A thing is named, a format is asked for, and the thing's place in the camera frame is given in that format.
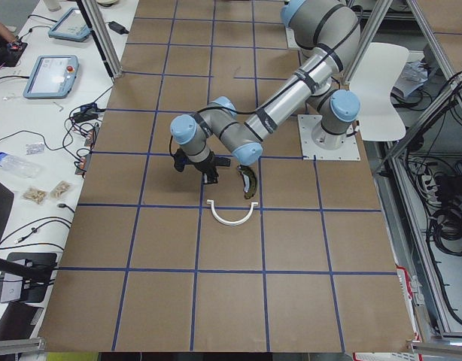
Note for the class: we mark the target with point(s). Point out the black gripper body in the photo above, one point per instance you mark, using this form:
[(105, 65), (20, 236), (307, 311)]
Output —
[(205, 165)]

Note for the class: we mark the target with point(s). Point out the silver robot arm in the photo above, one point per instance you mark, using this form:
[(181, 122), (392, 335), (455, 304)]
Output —
[(328, 32)]

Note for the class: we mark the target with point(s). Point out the black brake pad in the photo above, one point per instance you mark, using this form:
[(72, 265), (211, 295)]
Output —
[(222, 161)]

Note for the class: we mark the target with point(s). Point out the olive green brake shoe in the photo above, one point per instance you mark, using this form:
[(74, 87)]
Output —
[(249, 181)]

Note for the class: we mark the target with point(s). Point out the black power adapter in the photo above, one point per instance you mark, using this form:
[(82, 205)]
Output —
[(118, 28)]

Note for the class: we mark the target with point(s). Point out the bag of wooden parts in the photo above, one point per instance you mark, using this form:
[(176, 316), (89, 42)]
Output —
[(35, 195)]

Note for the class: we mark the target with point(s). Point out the white plastic chair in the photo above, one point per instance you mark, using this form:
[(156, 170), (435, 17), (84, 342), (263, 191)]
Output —
[(378, 71)]

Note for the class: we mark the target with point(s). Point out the near blue teach pendant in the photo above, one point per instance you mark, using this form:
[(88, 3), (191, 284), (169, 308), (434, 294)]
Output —
[(52, 77)]

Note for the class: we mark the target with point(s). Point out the blue teach pendant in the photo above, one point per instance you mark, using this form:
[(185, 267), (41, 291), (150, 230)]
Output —
[(52, 77), (71, 26)]

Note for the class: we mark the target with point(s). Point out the clear plastic water bottle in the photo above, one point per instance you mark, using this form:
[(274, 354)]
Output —
[(19, 166)]

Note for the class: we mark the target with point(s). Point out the far blue teach pendant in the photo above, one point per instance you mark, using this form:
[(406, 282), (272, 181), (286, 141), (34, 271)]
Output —
[(71, 26)]

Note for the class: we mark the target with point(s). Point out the white curved plastic bracket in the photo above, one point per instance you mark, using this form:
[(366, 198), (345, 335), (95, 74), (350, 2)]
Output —
[(232, 217)]

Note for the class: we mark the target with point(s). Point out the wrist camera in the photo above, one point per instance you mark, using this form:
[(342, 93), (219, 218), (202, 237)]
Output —
[(180, 160)]

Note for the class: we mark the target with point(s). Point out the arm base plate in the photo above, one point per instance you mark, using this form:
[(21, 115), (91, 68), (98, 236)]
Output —
[(316, 144), (291, 41)]

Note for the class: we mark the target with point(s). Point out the aluminium frame post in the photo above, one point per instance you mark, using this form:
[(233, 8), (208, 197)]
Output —
[(96, 24)]

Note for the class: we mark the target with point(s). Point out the grey dock with cables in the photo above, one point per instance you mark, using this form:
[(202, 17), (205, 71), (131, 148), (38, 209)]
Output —
[(25, 277)]

